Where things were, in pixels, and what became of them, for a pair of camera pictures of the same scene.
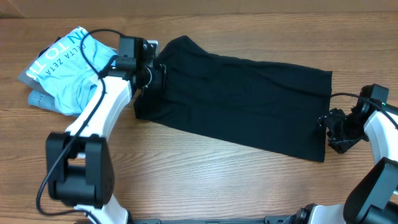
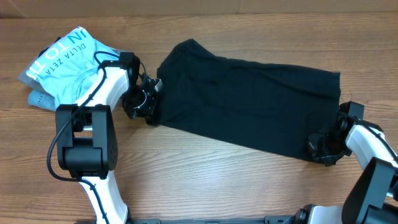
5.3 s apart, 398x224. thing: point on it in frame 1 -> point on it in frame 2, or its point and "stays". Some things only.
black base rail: x=277 y=219 stays
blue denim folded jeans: x=41 y=99 stays
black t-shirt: x=272 y=106 stays
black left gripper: x=160 y=76 -> x=148 y=111
